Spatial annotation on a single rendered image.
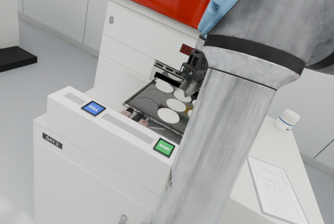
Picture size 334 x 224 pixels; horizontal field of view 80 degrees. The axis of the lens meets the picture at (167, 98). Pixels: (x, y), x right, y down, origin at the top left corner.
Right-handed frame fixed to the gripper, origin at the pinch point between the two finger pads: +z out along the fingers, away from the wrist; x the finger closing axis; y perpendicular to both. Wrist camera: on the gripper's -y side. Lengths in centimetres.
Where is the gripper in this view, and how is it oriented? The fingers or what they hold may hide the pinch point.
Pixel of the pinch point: (187, 94)
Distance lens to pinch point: 86.7
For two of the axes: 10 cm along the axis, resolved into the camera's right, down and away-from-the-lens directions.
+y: -6.8, 1.8, -7.1
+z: -3.1, 8.1, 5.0
